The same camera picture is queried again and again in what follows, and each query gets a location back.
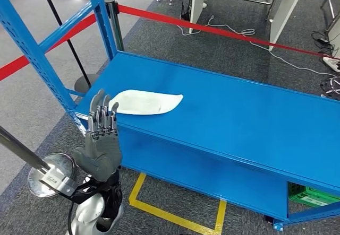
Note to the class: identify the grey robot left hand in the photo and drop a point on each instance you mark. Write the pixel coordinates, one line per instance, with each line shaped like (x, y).
(102, 156)

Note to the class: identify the white curved plastic part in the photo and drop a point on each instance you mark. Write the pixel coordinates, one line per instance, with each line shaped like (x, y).
(143, 103)

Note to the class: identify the blue metal shelf rack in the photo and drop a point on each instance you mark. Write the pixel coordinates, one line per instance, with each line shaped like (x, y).
(226, 121)

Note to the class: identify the black pole with round base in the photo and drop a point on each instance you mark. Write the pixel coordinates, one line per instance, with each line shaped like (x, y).
(83, 84)

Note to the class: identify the chrome stanchion with round base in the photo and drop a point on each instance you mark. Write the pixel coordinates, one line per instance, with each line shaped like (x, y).
(37, 180)

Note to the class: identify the red barrier belt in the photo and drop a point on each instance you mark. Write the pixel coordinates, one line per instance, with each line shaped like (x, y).
(16, 64)
(212, 29)

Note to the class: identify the black power adapter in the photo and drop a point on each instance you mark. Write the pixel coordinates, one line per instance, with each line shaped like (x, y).
(185, 12)

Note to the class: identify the white desk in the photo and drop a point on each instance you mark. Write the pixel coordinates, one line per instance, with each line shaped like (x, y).
(198, 1)
(335, 36)

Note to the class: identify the green plastic crate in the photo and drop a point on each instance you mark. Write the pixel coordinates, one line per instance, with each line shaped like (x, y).
(310, 196)

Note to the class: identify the white power strip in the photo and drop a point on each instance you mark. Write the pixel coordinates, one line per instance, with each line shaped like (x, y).
(332, 64)

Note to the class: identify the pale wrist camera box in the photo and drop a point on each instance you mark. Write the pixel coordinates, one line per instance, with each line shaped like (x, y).
(57, 180)

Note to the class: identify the dark belt stanchion post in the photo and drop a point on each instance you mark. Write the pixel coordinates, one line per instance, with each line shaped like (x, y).
(115, 26)

